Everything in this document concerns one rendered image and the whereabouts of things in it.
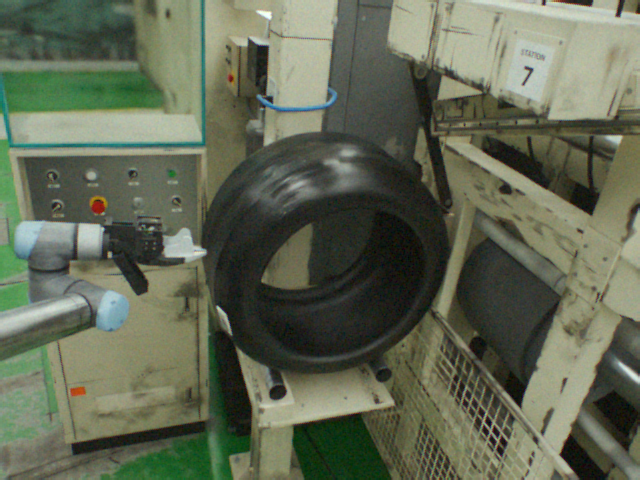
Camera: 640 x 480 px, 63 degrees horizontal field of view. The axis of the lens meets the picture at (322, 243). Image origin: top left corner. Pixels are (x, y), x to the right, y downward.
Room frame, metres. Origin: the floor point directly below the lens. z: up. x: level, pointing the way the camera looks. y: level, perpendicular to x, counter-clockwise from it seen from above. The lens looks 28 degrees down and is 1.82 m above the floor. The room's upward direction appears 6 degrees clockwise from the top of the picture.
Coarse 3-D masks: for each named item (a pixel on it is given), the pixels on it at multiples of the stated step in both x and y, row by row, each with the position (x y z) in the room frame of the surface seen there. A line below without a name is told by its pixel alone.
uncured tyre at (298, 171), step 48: (288, 144) 1.13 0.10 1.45; (336, 144) 1.11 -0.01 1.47; (240, 192) 1.02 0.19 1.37; (288, 192) 0.96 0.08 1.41; (336, 192) 0.97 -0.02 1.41; (384, 192) 1.01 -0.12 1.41; (240, 240) 0.92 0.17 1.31; (384, 240) 1.32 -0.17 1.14; (432, 240) 1.06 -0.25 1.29; (240, 288) 0.90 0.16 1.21; (336, 288) 1.28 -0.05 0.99; (384, 288) 1.26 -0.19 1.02; (432, 288) 1.07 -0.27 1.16; (240, 336) 0.91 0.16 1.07; (288, 336) 1.12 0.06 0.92; (336, 336) 1.15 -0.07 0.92; (384, 336) 1.03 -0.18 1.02
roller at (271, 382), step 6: (264, 366) 1.00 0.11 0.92; (264, 372) 0.98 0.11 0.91; (270, 372) 0.97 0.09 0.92; (276, 372) 0.97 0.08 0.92; (264, 378) 0.97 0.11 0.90; (270, 378) 0.95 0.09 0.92; (276, 378) 0.95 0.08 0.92; (282, 378) 0.96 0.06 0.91; (270, 384) 0.94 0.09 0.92; (276, 384) 0.93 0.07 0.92; (282, 384) 0.94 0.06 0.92; (270, 390) 0.92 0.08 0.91; (276, 390) 0.92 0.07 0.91; (282, 390) 0.93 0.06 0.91; (270, 396) 0.92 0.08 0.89; (276, 396) 0.92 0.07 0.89; (282, 396) 0.93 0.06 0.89
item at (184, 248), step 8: (184, 240) 0.95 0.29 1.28; (168, 248) 0.94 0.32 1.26; (176, 248) 0.95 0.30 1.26; (184, 248) 0.95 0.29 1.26; (192, 248) 0.96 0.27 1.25; (168, 256) 0.93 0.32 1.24; (176, 256) 0.94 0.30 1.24; (184, 256) 0.95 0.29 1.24; (192, 256) 0.96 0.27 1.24; (200, 256) 0.97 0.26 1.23
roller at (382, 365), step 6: (372, 360) 1.07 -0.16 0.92; (378, 360) 1.06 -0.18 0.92; (384, 360) 1.07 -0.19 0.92; (372, 366) 1.05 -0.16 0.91; (378, 366) 1.04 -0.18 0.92; (384, 366) 1.04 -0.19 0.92; (372, 372) 1.04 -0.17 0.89; (378, 372) 1.02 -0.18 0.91; (384, 372) 1.03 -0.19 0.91; (390, 372) 1.03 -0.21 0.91; (378, 378) 1.02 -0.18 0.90; (384, 378) 1.03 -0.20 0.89
